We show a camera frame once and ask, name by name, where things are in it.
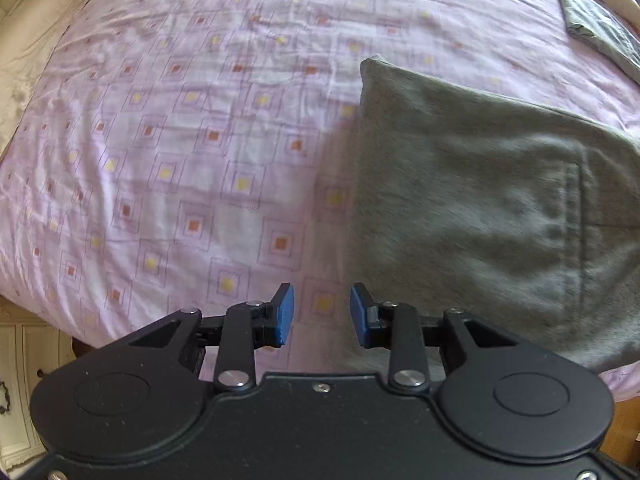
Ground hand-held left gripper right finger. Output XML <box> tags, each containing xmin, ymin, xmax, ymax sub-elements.
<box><xmin>349</xmin><ymin>281</ymin><xmax>521</xmax><ymax>395</ymax></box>

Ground purple patterned bed sheet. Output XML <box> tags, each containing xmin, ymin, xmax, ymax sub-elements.
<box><xmin>0</xmin><ymin>0</ymin><xmax>640</xmax><ymax>406</ymax></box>

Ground grey pants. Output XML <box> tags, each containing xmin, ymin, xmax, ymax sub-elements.
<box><xmin>345</xmin><ymin>56</ymin><xmax>640</xmax><ymax>376</ymax></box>

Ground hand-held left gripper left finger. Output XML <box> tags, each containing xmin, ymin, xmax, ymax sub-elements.
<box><xmin>120</xmin><ymin>282</ymin><xmax>296</xmax><ymax>395</ymax></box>

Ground cream nightstand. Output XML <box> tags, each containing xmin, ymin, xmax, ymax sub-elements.
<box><xmin>0</xmin><ymin>305</ymin><xmax>81</xmax><ymax>471</ymax></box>

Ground folded dark grey garment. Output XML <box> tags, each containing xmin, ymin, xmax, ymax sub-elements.
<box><xmin>555</xmin><ymin>0</ymin><xmax>640</xmax><ymax>83</ymax></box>

